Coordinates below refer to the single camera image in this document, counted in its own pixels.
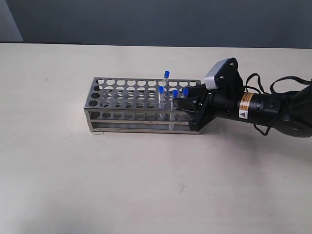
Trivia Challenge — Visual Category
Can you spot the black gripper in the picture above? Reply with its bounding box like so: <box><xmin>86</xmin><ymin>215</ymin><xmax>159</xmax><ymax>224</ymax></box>
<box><xmin>173</xmin><ymin>58</ymin><xmax>244</xmax><ymax>132</ymax></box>

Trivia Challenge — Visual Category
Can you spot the blue capped tube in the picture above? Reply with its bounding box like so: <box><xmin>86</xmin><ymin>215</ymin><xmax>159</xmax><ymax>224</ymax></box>
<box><xmin>182</xmin><ymin>88</ymin><xmax>189</xmax><ymax>98</ymax></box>
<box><xmin>158</xmin><ymin>86</ymin><xmax>166</xmax><ymax>119</ymax></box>
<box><xmin>162</xmin><ymin>71</ymin><xmax>170</xmax><ymax>87</ymax></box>
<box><xmin>169</xmin><ymin>89</ymin><xmax>178</xmax><ymax>130</ymax></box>

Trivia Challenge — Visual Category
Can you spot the blue capped tube front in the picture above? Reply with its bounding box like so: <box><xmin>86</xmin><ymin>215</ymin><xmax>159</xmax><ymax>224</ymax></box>
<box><xmin>169</xmin><ymin>89</ymin><xmax>178</xmax><ymax>130</ymax></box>

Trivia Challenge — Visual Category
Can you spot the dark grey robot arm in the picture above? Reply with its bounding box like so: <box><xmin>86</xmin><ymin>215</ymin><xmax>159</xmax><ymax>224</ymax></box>
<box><xmin>173</xmin><ymin>58</ymin><xmax>312</xmax><ymax>138</ymax></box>

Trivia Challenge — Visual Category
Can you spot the stainless steel test tube rack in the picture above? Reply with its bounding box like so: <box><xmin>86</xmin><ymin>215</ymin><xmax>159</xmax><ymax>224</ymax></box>
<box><xmin>84</xmin><ymin>77</ymin><xmax>201</xmax><ymax>135</ymax></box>

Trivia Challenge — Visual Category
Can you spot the blue capped tube back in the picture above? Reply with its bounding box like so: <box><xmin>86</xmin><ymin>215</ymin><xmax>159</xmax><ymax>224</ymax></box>
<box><xmin>162</xmin><ymin>71</ymin><xmax>170</xmax><ymax>87</ymax></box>

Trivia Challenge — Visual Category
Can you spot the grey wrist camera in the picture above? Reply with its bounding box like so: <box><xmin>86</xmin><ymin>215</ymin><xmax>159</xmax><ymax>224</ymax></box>
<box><xmin>204</xmin><ymin>58</ymin><xmax>230</xmax><ymax>90</ymax></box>

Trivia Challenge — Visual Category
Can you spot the black cable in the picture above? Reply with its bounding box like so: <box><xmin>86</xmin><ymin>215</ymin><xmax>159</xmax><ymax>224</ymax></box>
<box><xmin>243</xmin><ymin>73</ymin><xmax>312</xmax><ymax>136</ymax></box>

